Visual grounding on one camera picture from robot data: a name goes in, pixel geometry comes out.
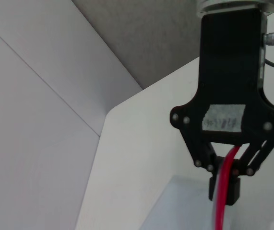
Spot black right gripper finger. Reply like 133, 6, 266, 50
179, 129, 220, 201
217, 135, 274, 207

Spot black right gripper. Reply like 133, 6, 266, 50
170, 11, 274, 146

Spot clear document bag red zip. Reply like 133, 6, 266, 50
138, 145, 274, 230

